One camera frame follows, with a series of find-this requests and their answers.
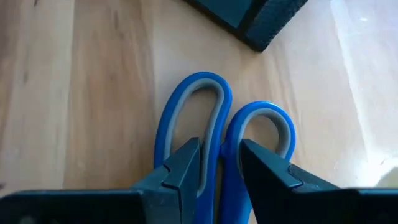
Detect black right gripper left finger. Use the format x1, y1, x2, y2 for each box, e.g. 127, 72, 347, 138
0, 136, 201, 224

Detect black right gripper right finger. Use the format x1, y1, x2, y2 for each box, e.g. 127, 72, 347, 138
240, 139, 398, 224

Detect blue handled scissors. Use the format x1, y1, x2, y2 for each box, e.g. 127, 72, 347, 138
154, 71, 297, 224

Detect black mesh desk organizer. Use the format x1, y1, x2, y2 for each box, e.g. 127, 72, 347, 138
183, 0, 308, 53

